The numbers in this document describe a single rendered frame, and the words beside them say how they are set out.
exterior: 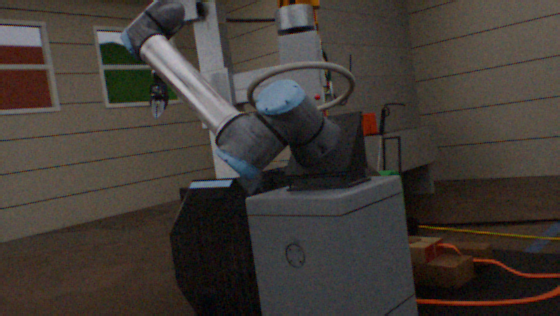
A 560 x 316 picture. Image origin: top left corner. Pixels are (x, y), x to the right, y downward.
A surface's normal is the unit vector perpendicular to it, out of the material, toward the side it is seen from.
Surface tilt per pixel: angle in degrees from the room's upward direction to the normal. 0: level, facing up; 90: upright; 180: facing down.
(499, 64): 90
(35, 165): 90
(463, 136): 90
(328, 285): 90
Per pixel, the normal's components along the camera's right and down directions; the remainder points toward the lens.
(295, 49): -0.09, 0.07
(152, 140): 0.74, -0.07
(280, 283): -0.66, 0.14
